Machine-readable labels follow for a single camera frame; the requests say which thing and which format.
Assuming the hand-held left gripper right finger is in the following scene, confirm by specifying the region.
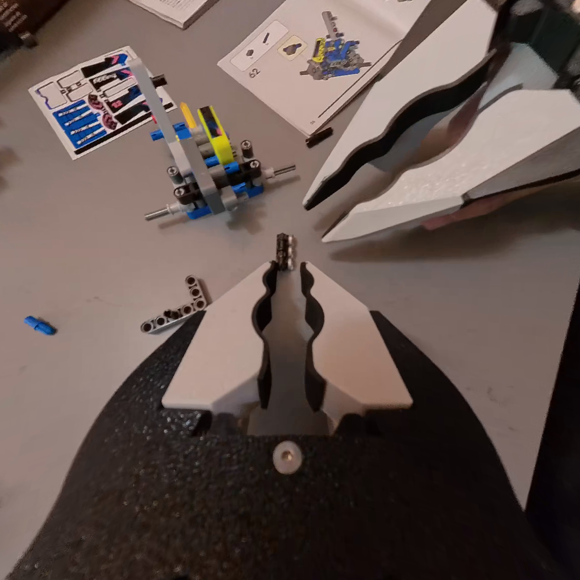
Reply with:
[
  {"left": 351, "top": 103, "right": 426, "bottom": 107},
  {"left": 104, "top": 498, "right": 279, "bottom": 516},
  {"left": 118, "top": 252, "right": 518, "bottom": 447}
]
[{"left": 299, "top": 261, "right": 414, "bottom": 437}]

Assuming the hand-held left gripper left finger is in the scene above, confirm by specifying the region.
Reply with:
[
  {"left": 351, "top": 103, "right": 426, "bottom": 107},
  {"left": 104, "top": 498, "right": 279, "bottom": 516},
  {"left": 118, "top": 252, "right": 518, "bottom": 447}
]
[{"left": 161, "top": 261, "right": 279, "bottom": 436}]

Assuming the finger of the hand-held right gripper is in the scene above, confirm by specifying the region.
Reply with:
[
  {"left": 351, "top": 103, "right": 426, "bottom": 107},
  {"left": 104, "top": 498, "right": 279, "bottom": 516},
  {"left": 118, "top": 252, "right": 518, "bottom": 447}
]
[
  {"left": 321, "top": 86, "right": 580, "bottom": 244},
  {"left": 302, "top": 0, "right": 499, "bottom": 212}
]

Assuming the dark grey angled lego beam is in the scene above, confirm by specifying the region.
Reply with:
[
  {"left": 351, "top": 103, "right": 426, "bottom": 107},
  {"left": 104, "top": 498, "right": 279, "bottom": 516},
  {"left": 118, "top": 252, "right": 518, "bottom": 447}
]
[{"left": 140, "top": 275, "right": 209, "bottom": 336}]

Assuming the black lego connector piece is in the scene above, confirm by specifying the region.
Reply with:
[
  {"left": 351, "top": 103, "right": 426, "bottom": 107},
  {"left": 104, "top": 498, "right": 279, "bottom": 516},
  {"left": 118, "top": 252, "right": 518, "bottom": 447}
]
[{"left": 275, "top": 233, "right": 297, "bottom": 272}]

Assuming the small blue yellow lego assembly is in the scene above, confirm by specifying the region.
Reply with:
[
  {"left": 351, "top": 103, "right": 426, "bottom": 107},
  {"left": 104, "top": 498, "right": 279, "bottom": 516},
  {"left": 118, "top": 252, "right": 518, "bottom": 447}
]
[{"left": 129, "top": 56, "right": 297, "bottom": 227}]

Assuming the blue lego pin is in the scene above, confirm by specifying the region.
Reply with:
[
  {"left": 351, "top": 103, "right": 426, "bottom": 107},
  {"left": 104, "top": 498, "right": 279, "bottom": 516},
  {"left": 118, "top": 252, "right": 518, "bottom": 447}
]
[{"left": 24, "top": 316, "right": 58, "bottom": 336}]

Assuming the black lego box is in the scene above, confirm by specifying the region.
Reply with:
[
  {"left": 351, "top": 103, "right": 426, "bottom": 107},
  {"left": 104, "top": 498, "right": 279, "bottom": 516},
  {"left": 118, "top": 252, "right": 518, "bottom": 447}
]
[{"left": 0, "top": 0, "right": 60, "bottom": 50}]

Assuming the person's right hand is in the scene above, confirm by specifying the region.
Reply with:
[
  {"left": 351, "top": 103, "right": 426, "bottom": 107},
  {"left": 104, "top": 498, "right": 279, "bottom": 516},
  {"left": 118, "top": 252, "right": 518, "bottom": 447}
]
[{"left": 424, "top": 174, "right": 580, "bottom": 232}]

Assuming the open instruction booklet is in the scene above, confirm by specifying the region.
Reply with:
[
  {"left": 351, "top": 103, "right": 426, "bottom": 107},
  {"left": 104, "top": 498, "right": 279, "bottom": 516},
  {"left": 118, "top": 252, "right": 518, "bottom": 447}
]
[{"left": 217, "top": 0, "right": 454, "bottom": 137}]

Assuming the closed white booklet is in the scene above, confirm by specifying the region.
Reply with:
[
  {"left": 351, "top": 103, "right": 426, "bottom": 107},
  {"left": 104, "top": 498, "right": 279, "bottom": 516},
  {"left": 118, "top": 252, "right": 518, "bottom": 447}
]
[{"left": 129, "top": 0, "right": 218, "bottom": 30}]

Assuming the sticker sheet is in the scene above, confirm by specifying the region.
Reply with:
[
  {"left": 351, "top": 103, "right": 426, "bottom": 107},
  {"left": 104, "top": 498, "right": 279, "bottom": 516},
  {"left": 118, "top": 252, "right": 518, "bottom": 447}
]
[{"left": 28, "top": 45, "right": 178, "bottom": 161}]

